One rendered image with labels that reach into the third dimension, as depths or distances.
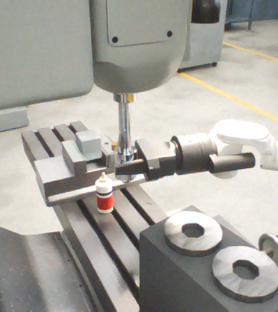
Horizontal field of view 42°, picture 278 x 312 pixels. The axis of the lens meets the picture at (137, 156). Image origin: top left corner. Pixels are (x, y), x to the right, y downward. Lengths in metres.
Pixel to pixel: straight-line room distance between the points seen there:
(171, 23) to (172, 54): 0.05
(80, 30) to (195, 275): 0.36
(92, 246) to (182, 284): 0.34
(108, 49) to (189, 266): 0.33
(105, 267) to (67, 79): 0.43
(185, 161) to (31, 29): 0.41
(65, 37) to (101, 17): 0.07
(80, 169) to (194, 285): 0.51
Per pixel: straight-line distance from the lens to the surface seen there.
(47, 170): 0.99
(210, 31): 5.47
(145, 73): 0.60
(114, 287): 0.75
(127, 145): 0.72
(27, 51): 0.49
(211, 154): 0.77
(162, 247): 0.56
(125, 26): 0.55
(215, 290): 0.52
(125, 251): 0.82
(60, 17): 0.49
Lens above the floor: 1.53
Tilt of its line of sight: 30 degrees down
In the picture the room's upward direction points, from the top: straight up
